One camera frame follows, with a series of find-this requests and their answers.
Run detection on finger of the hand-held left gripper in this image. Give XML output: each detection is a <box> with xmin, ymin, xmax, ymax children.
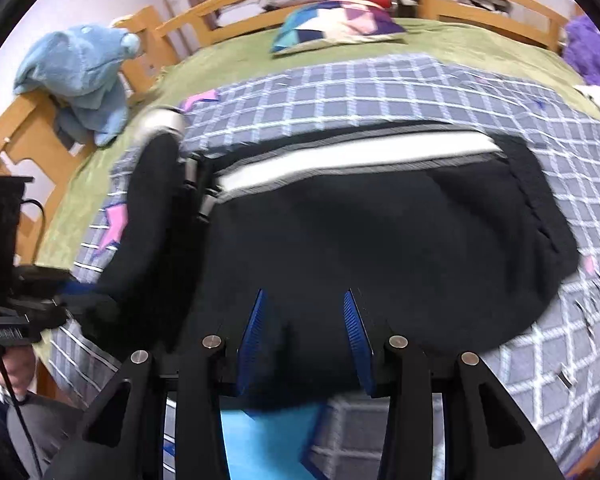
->
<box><xmin>15</xmin><ymin>266</ymin><xmax>101</xmax><ymax>298</ymax></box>
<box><xmin>10</xmin><ymin>295</ymin><xmax>121</xmax><ymax>333</ymax></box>

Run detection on green bed sheet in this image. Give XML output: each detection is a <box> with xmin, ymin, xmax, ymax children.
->
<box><xmin>32</xmin><ymin>17</ymin><xmax>600</xmax><ymax>266</ymax></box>

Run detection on grey plaid blanket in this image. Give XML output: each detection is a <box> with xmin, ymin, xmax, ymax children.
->
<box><xmin>47</xmin><ymin>52</ymin><xmax>600</xmax><ymax>480</ymax></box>

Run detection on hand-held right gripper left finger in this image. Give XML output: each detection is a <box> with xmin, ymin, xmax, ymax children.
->
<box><xmin>42</xmin><ymin>289</ymin><xmax>271</xmax><ymax>480</ymax></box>

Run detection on purple plush toy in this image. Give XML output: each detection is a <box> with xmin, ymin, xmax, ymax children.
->
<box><xmin>562</xmin><ymin>15</ymin><xmax>600</xmax><ymax>88</ymax></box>

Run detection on person's leg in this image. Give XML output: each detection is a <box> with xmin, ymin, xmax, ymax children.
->
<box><xmin>5</xmin><ymin>397</ymin><xmax>88</xmax><ymax>480</ymax></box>

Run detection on blue fleece garment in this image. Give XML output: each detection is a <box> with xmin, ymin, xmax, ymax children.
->
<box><xmin>14</xmin><ymin>24</ymin><xmax>142</xmax><ymax>147</ymax></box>

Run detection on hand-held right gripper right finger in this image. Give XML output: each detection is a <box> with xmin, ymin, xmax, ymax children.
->
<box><xmin>342</xmin><ymin>289</ymin><xmax>566</xmax><ymax>480</ymax></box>

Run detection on black cable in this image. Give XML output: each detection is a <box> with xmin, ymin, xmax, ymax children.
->
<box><xmin>0</xmin><ymin>199</ymin><xmax>47</xmax><ymax>480</ymax></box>

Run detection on black pants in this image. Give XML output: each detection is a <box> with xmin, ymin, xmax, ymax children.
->
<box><xmin>82</xmin><ymin>107</ymin><xmax>581</xmax><ymax>411</ymax></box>

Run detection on geometric print pillow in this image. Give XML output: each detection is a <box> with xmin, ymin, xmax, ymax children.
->
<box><xmin>271</xmin><ymin>1</ymin><xmax>408</xmax><ymax>55</ymax></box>

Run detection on wooden bed frame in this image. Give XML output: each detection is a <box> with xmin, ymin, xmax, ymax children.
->
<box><xmin>0</xmin><ymin>0</ymin><xmax>586</xmax><ymax>396</ymax></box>

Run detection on person's left hand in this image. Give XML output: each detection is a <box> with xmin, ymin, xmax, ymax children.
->
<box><xmin>0</xmin><ymin>346</ymin><xmax>37</xmax><ymax>402</ymax></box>

